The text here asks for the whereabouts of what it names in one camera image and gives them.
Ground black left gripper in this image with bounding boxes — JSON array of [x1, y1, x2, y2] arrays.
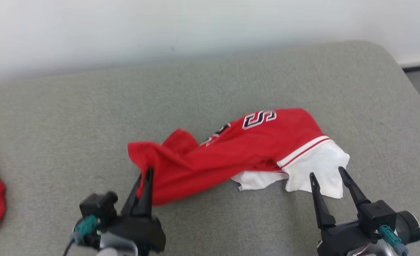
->
[[98, 167, 167, 256]]

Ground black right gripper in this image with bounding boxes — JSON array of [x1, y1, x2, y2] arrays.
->
[[309, 166, 379, 256]]

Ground red basketball jersey white sleeves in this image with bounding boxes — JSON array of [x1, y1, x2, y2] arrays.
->
[[127, 108, 350, 206]]

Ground grey fabric panel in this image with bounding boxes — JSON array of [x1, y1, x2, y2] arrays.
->
[[0, 40, 420, 256]]

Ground black left cable teal plug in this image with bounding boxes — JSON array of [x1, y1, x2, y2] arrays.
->
[[63, 215, 101, 256]]

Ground black cable teal plug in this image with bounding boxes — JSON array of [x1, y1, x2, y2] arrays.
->
[[378, 224, 410, 256], [63, 215, 101, 256]]

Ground black right cable teal plug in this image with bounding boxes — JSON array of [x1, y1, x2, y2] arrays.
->
[[378, 224, 410, 256]]

